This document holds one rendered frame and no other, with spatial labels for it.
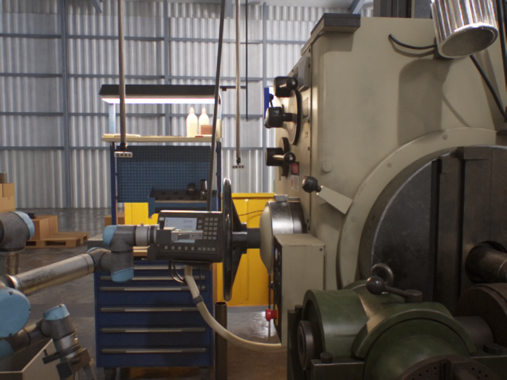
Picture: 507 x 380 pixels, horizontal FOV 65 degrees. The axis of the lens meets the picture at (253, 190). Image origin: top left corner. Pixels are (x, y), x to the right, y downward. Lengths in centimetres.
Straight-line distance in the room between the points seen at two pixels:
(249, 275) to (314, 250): 301
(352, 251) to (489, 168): 37
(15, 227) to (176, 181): 169
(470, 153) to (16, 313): 119
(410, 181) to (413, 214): 8
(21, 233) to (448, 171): 142
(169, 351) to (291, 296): 202
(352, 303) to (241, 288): 330
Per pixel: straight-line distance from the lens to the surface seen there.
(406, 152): 108
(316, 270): 97
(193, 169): 314
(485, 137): 119
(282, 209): 119
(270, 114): 129
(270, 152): 146
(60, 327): 161
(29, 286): 144
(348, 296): 73
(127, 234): 143
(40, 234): 831
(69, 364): 159
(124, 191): 326
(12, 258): 174
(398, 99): 111
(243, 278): 395
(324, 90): 106
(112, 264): 147
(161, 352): 297
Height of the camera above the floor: 152
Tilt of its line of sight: 4 degrees down
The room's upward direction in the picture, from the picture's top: straight up
